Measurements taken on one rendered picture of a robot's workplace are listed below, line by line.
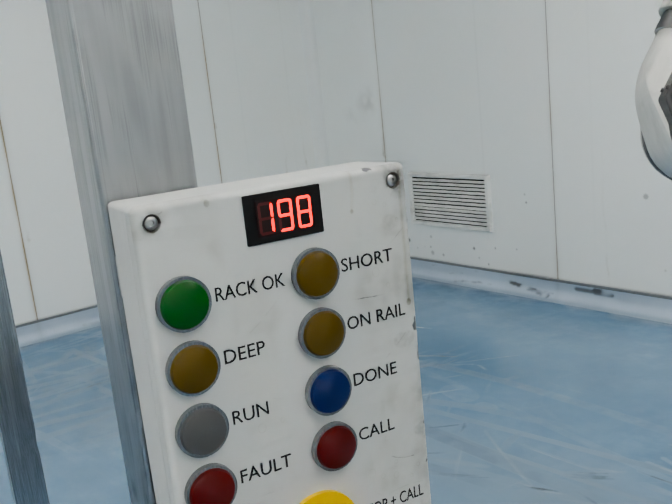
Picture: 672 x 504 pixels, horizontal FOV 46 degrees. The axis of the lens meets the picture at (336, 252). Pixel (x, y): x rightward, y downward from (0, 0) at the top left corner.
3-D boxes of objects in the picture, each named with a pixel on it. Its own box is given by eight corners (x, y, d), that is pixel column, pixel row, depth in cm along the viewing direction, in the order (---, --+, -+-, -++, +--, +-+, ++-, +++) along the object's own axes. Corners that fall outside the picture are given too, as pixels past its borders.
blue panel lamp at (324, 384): (355, 408, 48) (351, 365, 47) (315, 421, 47) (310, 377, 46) (348, 404, 49) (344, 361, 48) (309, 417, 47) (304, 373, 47)
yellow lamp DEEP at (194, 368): (224, 388, 43) (217, 340, 43) (176, 402, 42) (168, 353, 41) (219, 384, 44) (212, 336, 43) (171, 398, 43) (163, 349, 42)
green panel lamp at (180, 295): (215, 325, 43) (208, 275, 42) (166, 337, 41) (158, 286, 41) (210, 322, 43) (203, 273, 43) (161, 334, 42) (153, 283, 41)
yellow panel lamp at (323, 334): (349, 351, 47) (345, 306, 47) (308, 363, 46) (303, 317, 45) (342, 348, 48) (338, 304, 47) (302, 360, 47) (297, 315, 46)
